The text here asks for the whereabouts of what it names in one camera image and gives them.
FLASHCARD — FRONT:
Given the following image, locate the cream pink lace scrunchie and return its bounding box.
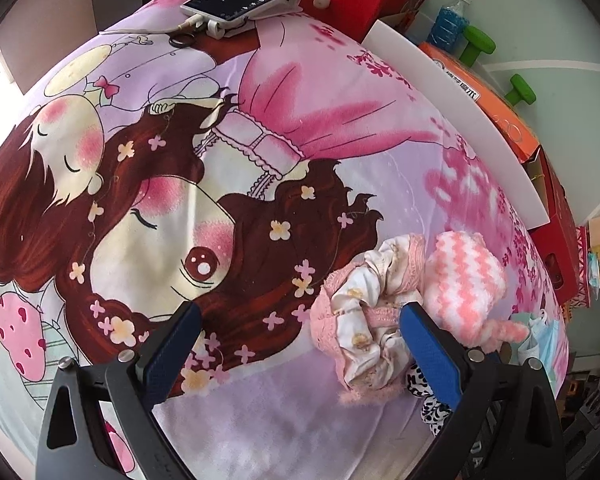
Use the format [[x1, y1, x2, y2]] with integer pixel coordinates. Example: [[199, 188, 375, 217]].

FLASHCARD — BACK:
[[310, 234, 426, 405]]

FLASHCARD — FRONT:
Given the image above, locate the blue surgical face mask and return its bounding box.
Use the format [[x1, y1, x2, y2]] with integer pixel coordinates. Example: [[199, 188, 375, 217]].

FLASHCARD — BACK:
[[517, 309, 552, 365]]

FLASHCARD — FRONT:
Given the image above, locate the red white patterned box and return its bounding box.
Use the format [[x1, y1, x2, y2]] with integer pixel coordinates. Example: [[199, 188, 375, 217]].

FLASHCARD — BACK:
[[570, 226, 591, 309]]

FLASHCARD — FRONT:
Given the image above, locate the teal rimmed white tray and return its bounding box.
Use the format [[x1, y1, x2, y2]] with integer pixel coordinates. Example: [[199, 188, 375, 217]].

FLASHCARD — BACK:
[[509, 309, 569, 396]]

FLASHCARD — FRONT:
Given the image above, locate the pink white striped fuzzy cloth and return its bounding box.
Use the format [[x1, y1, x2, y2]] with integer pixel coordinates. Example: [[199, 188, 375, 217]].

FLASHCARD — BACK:
[[422, 231, 530, 353]]

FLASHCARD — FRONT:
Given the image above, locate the blue water bottle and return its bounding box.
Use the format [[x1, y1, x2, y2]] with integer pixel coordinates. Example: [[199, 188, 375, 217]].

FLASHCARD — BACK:
[[426, 0, 471, 52]]

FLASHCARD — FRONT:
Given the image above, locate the white foam board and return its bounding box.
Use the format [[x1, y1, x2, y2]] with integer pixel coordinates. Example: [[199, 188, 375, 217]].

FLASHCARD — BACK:
[[362, 21, 550, 230]]

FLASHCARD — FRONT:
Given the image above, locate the orange cardboard box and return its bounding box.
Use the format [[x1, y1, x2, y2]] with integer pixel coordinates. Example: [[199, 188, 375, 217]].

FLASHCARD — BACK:
[[419, 42, 540, 164]]

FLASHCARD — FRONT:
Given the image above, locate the cartoon print bed sheet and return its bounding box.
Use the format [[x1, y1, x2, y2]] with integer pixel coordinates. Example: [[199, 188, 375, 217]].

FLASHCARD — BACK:
[[0, 0, 562, 479]]

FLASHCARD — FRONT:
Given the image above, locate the black white leopard scrunchie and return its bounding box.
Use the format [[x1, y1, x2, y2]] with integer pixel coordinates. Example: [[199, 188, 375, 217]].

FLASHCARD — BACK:
[[405, 363, 453, 437]]

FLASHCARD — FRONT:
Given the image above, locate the large red gift box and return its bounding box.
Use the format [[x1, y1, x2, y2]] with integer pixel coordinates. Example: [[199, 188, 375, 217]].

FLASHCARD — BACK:
[[524, 146, 579, 304]]

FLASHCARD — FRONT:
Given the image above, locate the green dumbbell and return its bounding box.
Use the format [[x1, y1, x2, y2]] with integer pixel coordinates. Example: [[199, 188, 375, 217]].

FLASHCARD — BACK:
[[505, 74, 536, 107], [458, 25, 496, 67]]

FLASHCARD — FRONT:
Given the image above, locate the blue wet wipes pack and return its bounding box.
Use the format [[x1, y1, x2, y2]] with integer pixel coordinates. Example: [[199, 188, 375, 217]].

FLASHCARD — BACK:
[[588, 252, 600, 300]]

